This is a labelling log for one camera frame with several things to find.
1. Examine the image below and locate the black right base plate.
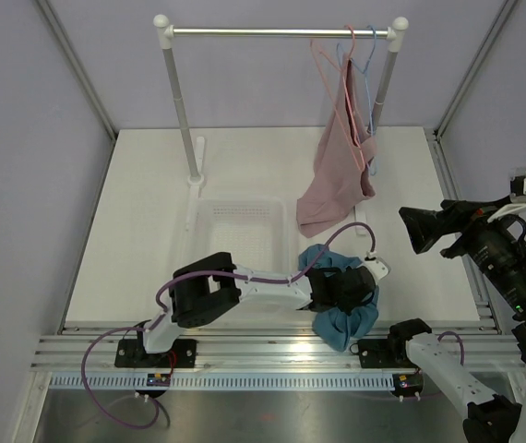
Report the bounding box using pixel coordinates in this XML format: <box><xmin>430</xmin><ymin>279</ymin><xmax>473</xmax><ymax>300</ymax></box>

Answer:
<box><xmin>348</xmin><ymin>339</ymin><xmax>415</xmax><ymax>369</ymax></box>

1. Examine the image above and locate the pink tank top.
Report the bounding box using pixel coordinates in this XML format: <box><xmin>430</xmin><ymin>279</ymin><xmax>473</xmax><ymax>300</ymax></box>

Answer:
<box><xmin>296</xmin><ymin>57</ymin><xmax>377</xmax><ymax>238</ymax></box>

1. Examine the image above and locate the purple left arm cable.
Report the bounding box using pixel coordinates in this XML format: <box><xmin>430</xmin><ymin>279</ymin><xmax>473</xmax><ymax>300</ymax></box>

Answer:
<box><xmin>80</xmin><ymin>222</ymin><xmax>378</xmax><ymax>425</ymax></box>

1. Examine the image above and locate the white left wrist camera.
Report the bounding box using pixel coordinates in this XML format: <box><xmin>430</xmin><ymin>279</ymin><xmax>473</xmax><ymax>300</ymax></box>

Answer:
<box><xmin>363</xmin><ymin>250</ymin><xmax>390</xmax><ymax>283</ymax></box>

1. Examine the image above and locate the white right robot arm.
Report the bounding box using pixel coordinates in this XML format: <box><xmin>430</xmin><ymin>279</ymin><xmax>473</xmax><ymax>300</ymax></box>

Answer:
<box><xmin>386</xmin><ymin>198</ymin><xmax>526</xmax><ymax>442</ymax></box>

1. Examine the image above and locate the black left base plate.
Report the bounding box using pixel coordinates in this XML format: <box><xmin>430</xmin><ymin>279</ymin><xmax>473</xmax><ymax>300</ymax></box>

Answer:
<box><xmin>114</xmin><ymin>339</ymin><xmax>197</xmax><ymax>369</ymax></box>

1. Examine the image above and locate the white clothes rack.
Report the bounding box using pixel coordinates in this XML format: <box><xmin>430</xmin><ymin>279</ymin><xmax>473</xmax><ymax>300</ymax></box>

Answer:
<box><xmin>152</xmin><ymin>13</ymin><xmax>411</xmax><ymax>237</ymax></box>

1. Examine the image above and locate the pink wire hanger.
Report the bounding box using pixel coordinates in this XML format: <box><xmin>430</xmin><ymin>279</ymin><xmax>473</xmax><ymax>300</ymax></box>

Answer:
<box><xmin>309</xmin><ymin>23</ymin><xmax>366</xmax><ymax>172</ymax></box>

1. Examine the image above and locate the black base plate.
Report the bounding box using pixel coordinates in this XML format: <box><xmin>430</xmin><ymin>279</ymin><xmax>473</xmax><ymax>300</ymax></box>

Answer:
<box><xmin>348</xmin><ymin>339</ymin><xmax>415</xmax><ymax>369</ymax></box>
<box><xmin>114</xmin><ymin>339</ymin><xmax>197</xmax><ymax>369</ymax></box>

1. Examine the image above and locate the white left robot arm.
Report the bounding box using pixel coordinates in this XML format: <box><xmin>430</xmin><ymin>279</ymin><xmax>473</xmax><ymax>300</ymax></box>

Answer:
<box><xmin>114</xmin><ymin>252</ymin><xmax>389</xmax><ymax>369</ymax></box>

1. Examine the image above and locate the blue wire hanger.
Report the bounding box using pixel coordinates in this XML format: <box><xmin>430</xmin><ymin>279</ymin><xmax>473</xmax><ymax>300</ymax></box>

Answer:
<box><xmin>336</xmin><ymin>25</ymin><xmax>377</xmax><ymax>176</ymax></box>

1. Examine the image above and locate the blue tank top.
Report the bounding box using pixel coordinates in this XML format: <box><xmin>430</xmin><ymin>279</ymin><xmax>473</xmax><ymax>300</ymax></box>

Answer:
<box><xmin>312</xmin><ymin>250</ymin><xmax>379</xmax><ymax>352</ymax></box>

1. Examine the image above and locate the white slotted cable duct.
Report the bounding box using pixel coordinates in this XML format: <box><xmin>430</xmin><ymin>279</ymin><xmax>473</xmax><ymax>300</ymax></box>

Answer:
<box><xmin>50</xmin><ymin>371</ymin><xmax>394</xmax><ymax>391</ymax></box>

